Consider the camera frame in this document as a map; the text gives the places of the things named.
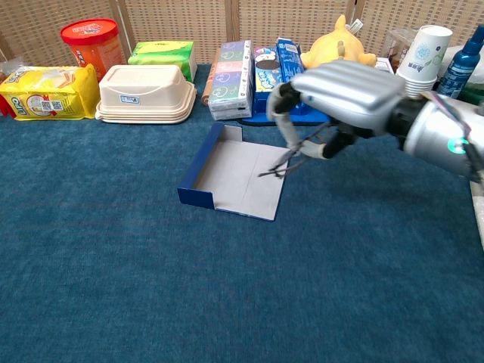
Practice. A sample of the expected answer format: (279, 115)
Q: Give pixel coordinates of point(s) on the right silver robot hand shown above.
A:
(351, 90)

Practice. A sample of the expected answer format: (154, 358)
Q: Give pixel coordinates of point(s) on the blue cardboard glasses case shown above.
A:
(230, 177)

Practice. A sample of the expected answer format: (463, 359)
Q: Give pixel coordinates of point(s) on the small white box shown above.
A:
(383, 66)

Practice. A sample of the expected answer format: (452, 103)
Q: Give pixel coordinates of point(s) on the yellow plush toy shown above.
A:
(332, 45)

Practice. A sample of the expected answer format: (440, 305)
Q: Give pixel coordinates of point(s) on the brown snacks in clear pack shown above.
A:
(395, 45)

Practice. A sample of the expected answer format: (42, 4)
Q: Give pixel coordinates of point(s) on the dark blue cookie box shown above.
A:
(289, 53)

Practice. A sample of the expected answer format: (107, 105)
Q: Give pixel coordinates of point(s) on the stack of paper cups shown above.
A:
(423, 56)

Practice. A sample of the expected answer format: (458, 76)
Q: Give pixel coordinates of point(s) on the light blue cookie box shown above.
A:
(264, 75)

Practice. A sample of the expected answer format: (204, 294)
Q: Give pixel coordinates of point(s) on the blue spray bottle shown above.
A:
(459, 68)

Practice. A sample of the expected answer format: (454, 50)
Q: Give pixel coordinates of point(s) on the green plastic bottle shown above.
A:
(474, 94)

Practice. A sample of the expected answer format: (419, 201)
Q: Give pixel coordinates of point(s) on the pastel pocket tissue multipack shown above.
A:
(228, 87)

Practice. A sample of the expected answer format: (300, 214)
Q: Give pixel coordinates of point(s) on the brown paper roll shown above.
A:
(207, 96)

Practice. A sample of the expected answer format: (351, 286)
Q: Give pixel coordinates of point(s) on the green tissue pack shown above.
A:
(162, 53)

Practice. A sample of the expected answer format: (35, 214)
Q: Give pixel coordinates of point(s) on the woven rattan folding screen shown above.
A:
(170, 19)

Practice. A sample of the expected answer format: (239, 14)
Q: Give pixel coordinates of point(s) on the beige lidded lunch box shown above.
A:
(143, 90)

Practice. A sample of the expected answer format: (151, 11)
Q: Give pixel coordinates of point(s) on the orange tub with red lid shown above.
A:
(94, 49)

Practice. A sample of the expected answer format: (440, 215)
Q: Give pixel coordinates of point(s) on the teal felt table cover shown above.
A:
(151, 264)

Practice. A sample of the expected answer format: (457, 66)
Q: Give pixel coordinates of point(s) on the yellow biscuit pack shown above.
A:
(49, 94)

